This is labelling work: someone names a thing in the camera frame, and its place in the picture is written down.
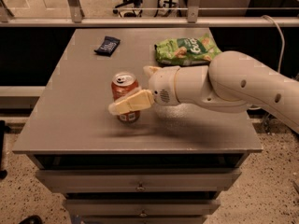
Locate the top drawer with knob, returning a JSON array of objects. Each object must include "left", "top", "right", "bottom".
[{"left": 36, "top": 169, "right": 241, "bottom": 193}]

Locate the white cable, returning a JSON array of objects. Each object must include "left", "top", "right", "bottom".
[{"left": 261, "top": 14, "right": 286, "bottom": 75}]

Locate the drawer with knob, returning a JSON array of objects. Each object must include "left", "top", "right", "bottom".
[
  {"left": 36, "top": 169, "right": 241, "bottom": 193},
  {"left": 64, "top": 199, "right": 220, "bottom": 217}
]

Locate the green chip bag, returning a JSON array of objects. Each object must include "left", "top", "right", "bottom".
[{"left": 154, "top": 34, "right": 221, "bottom": 66}]

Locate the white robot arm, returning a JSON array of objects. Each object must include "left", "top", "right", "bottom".
[{"left": 108, "top": 51, "right": 299, "bottom": 133}]

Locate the dark blue snack bar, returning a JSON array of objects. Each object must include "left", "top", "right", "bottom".
[{"left": 94, "top": 36, "right": 121, "bottom": 57}]

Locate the metal railing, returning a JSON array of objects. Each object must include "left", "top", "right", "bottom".
[{"left": 0, "top": 0, "right": 299, "bottom": 27}]

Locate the black office chair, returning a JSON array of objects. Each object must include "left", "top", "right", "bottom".
[{"left": 113, "top": 0, "right": 142, "bottom": 17}]

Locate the grey drawer cabinet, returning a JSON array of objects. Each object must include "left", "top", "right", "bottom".
[{"left": 13, "top": 28, "right": 262, "bottom": 224}]

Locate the red coke can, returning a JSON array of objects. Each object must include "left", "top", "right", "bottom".
[{"left": 111, "top": 72, "right": 140, "bottom": 123}]

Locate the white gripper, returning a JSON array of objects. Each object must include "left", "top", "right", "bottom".
[{"left": 108, "top": 65, "right": 179, "bottom": 116}]

